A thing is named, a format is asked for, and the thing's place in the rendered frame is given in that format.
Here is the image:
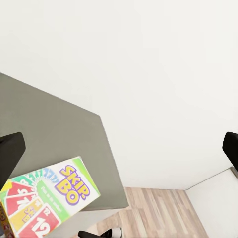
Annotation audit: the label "board game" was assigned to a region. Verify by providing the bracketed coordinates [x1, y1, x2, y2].
[0, 156, 100, 238]

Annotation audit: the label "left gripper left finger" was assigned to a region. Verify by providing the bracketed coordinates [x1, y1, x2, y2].
[0, 132, 26, 192]

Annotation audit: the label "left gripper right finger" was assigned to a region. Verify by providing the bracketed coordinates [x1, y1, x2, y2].
[222, 132, 238, 172]

